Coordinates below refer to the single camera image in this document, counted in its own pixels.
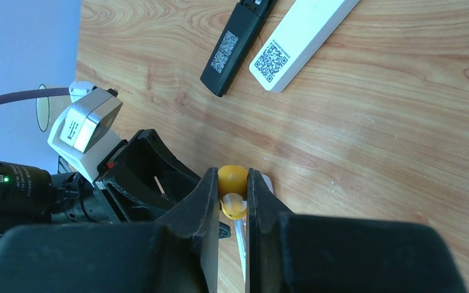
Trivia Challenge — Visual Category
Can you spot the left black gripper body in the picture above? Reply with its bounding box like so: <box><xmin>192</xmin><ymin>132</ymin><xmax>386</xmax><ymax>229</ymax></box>
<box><xmin>50</xmin><ymin>129</ymin><xmax>232</xmax><ymax>239</ymax></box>

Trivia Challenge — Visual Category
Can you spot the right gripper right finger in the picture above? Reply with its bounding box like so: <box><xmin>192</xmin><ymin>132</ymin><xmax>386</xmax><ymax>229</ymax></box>
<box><xmin>245</xmin><ymin>168</ymin><xmax>311</xmax><ymax>292</ymax></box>

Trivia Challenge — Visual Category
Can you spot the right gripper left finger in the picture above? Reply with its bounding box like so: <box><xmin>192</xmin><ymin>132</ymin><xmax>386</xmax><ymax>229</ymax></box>
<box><xmin>154</xmin><ymin>167</ymin><xmax>219</xmax><ymax>292</ymax></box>

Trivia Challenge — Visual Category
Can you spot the yellow handled screwdriver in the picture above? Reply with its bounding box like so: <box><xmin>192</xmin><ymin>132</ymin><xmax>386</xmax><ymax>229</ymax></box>
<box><xmin>217</xmin><ymin>165</ymin><xmax>249</xmax><ymax>220</ymax></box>

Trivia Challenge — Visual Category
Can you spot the short white remote control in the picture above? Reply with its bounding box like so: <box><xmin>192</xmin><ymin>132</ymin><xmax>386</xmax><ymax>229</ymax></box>
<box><xmin>234</xmin><ymin>194</ymin><xmax>247</xmax><ymax>282</ymax></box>

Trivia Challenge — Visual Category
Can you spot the black remote control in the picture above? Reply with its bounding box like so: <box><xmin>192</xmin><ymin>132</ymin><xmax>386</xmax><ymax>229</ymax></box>
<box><xmin>200</xmin><ymin>0</ymin><xmax>277</xmax><ymax>97</ymax></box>

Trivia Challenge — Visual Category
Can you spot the long white remote control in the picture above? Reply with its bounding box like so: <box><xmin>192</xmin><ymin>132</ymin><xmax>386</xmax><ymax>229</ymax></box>
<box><xmin>249</xmin><ymin>0</ymin><xmax>359</xmax><ymax>93</ymax></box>

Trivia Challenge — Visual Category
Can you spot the beige mug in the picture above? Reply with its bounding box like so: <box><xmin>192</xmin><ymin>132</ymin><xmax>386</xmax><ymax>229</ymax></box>
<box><xmin>35</xmin><ymin>87</ymin><xmax>71</xmax><ymax>132</ymax></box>

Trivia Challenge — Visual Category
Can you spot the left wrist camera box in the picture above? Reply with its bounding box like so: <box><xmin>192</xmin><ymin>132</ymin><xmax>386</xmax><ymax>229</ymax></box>
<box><xmin>47</xmin><ymin>81</ymin><xmax>123</xmax><ymax>184</ymax></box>

